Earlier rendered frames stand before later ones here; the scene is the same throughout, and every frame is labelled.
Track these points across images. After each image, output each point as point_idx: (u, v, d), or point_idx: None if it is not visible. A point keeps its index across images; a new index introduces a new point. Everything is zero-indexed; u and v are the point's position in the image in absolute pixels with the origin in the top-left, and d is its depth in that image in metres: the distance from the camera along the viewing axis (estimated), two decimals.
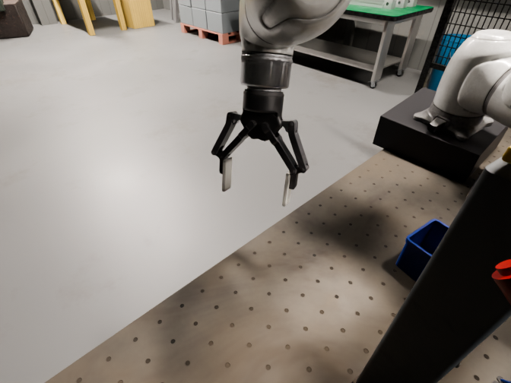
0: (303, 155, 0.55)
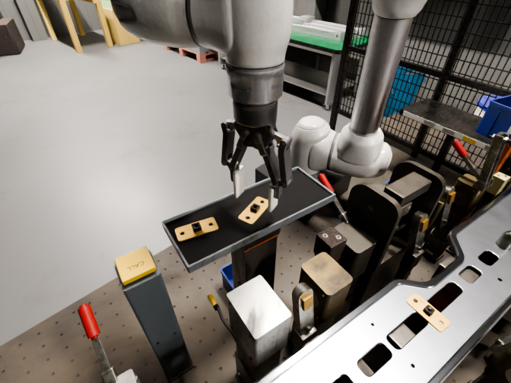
0: (224, 150, 0.60)
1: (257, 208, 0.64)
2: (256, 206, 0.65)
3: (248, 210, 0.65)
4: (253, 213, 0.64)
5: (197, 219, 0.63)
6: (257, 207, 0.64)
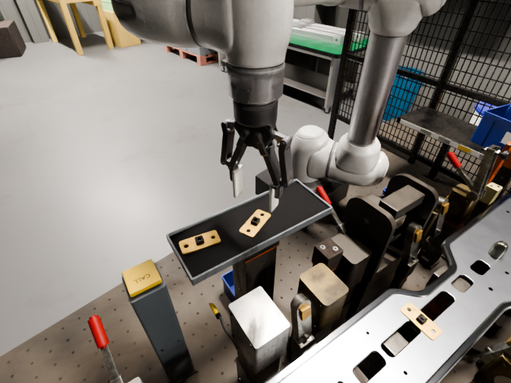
0: (224, 149, 0.60)
1: (257, 221, 0.67)
2: (256, 219, 0.68)
3: (249, 223, 0.67)
4: (253, 226, 0.67)
5: (200, 232, 0.66)
6: (257, 220, 0.67)
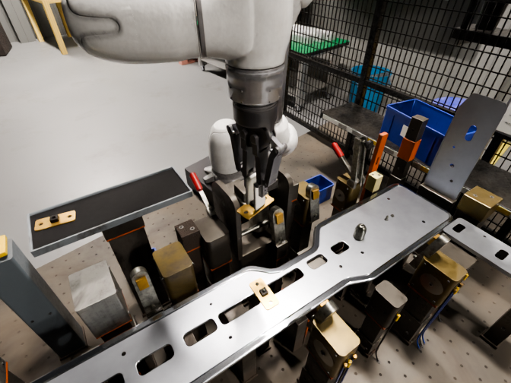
0: (237, 155, 0.60)
1: None
2: None
3: (248, 205, 0.64)
4: (252, 208, 0.63)
5: (60, 213, 0.72)
6: None
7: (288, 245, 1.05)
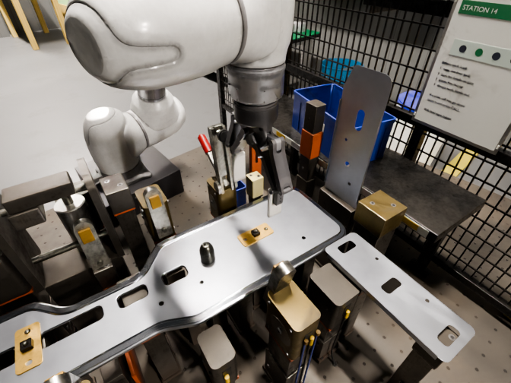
0: None
1: (256, 233, 0.69)
2: (257, 231, 0.70)
3: (249, 232, 0.70)
4: (252, 237, 0.69)
5: None
6: (256, 232, 0.69)
7: None
